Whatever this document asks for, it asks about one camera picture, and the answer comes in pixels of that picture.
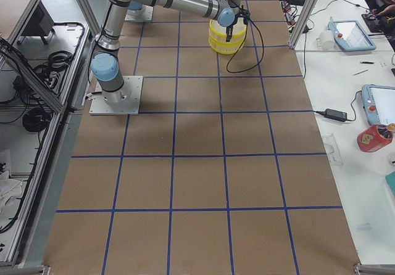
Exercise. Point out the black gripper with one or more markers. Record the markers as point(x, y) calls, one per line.
point(230, 24)

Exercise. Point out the white tape roll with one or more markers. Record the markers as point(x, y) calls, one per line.
point(325, 40)

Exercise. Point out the far blue teach pendant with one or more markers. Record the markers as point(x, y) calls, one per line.
point(350, 36)

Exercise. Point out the blue teach pendant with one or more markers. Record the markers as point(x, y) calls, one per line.
point(350, 36)
point(378, 104)

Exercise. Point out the black power adapter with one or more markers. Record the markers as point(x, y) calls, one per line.
point(333, 115)

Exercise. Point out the near blue teach pendant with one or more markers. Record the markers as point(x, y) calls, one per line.
point(378, 104)

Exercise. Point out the red canister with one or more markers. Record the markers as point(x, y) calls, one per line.
point(375, 137)

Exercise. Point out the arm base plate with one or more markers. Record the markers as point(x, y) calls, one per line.
point(142, 13)
point(123, 102)

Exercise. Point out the aluminium frame post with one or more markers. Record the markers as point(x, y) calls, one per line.
point(301, 23)

